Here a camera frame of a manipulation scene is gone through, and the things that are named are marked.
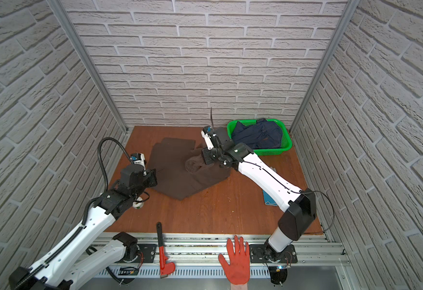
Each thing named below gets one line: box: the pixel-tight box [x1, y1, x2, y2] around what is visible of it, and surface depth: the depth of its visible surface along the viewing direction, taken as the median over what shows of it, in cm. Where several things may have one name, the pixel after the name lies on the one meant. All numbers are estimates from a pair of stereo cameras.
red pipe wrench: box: [156, 221, 176, 279], surface depth 72 cm
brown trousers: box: [147, 137, 232, 200], surface depth 94 cm
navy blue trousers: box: [232, 117, 283, 150], surface depth 111 cm
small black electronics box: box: [118, 265, 139, 276], surface depth 73 cm
